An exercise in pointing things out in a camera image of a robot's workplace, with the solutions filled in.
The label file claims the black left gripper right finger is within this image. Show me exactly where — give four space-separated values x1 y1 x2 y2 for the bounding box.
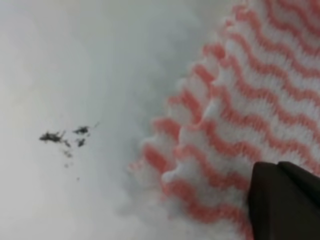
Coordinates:
277 161 320 192

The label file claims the pink white wavy striped towel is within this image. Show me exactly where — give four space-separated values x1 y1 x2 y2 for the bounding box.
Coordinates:
129 0 320 240

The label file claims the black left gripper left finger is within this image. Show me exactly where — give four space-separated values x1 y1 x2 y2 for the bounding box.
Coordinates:
247 162 320 240

